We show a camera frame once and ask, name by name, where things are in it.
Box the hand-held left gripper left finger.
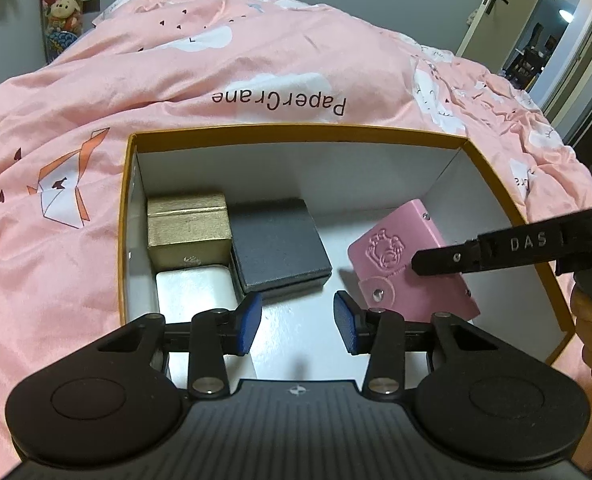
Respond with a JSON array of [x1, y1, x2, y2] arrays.
[[96, 291, 263, 397]]

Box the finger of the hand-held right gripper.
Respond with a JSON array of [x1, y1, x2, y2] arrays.
[[410, 227, 564, 277]]

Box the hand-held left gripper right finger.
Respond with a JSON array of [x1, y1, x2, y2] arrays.
[[333, 290, 502, 397]]

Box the white box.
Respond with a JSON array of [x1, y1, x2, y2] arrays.
[[155, 264, 241, 386]]

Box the pink card holder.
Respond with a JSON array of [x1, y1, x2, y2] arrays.
[[347, 199, 481, 323]]

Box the dark grey box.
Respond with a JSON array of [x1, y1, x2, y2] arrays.
[[228, 198, 333, 303]]

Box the small gold box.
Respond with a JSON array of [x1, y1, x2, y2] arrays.
[[146, 192, 234, 271]]

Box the orange cardboard box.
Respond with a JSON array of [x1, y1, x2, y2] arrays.
[[116, 124, 577, 391]]

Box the grey door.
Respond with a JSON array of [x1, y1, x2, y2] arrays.
[[456, 0, 559, 81]]

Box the pink printed blanket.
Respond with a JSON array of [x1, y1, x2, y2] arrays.
[[0, 0, 592, 480]]

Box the hanging column of plush toys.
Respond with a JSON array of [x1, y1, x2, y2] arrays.
[[40, 0, 84, 63]]

